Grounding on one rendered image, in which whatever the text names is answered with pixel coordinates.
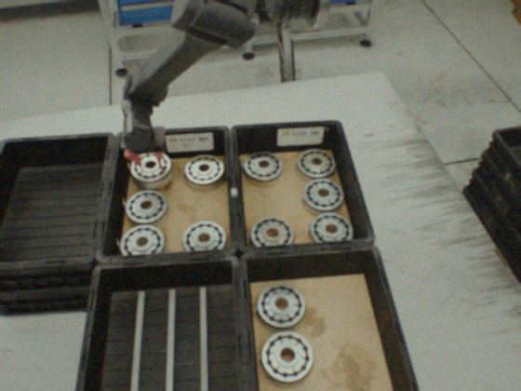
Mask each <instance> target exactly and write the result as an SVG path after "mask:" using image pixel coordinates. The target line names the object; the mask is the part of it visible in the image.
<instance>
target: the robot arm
mask: <svg viewBox="0 0 521 391"><path fill-rule="evenodd" d="M257 2H258V0H176V1H175V2H174V5H173V9H172V15H171V23H170V28H172V29H176V30H175V31H174V32H173V33H172V34H171V35H170V37H169V38H168V39H167V40H166V41H165V42H164V43H163V45H162V46H161V47H160V48H159V49H157V50H156V51H155V53H154V54H153V55H152V57H151V58H150V59H148V60H147V61H141V62H140V64H138V63H136V65H135V66H134V68H133V69H132V71H131V73H128V74H127V79H126V82H125V84H124V85H123V88H122V92H123V99H122V100H121V102H120V107H121V109H122V112H123V115H124V120H123V131H122V139H121V144H120V147H121V150H122V152H124V151H125V150H126V153H125V155H126V158H128V159H129V160H131V161H133V162H134V163H136V165H137V166H138V167H141V159H140V155H141V154H155V155H156V158H157V161H158V163H159V167H161V159H162V156H163V154H164V148H165V135H166V130H165V128H164V127H153V125H152V122H151V118H150V115H153V113H154V109H153V107H158V108H159V106H160V103H161V102H164V100H165V98H166V96H167V92H168V85H169V84H171V83H172V82H173V81H174V80H175V79H177V78H178V77H179V76H181V75H182V74H183V73H184V72H186V71H187V70H188V69H189V68H190V67H192V66H193V65H194V64H196V63H197V62H198V61H200V60H201V58H202V57H204V56H206V55H207V54H209V53H210V52H212V51H216V50H219V49H221V48H222V47H224V46H227V47H232V48H234V49H239V48H240V47H241V46H243V45H244V44H246V43H247V42H249V41H250V39H252V37H253V36H254V34H256V33H257V30H258V26H259V21H260V18H259V15H257V14H254V10H255V7H256V5H257ZM136 155H137V156H136Z"/></svg>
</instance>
